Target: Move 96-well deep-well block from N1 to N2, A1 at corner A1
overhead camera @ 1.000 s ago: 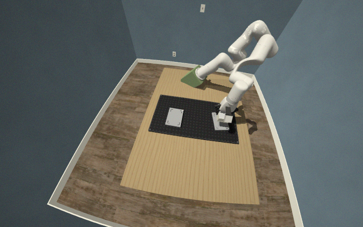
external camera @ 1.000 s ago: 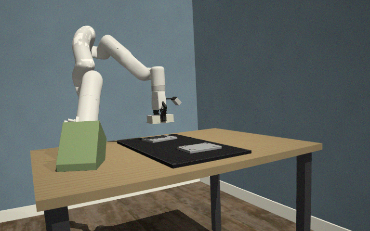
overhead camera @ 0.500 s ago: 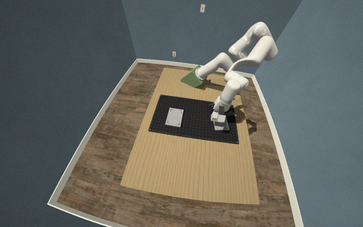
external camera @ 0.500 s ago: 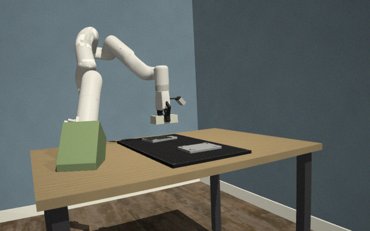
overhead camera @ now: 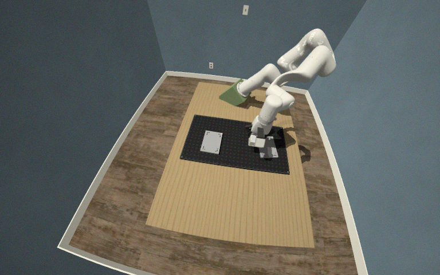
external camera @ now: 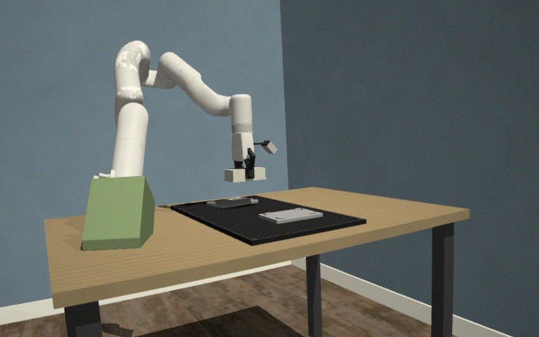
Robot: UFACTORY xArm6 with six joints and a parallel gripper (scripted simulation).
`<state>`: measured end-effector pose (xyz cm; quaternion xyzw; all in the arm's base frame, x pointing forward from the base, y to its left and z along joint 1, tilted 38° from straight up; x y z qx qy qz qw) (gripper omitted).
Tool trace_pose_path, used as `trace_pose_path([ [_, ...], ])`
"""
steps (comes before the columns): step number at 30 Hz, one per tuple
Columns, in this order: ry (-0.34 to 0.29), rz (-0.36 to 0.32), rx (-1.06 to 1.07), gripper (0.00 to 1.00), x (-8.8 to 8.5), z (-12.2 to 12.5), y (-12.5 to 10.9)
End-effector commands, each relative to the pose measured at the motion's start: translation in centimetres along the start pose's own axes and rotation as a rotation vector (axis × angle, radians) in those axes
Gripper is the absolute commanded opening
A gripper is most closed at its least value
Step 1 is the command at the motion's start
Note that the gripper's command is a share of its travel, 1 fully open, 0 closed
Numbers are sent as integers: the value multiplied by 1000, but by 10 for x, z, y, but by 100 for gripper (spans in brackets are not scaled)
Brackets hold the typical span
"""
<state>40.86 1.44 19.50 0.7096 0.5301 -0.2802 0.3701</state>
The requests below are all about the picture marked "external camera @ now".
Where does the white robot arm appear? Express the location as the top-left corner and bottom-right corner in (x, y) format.
(93, 41), (253, 178)

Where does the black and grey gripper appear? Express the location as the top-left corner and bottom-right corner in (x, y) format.
(232, 131), (255, 179)

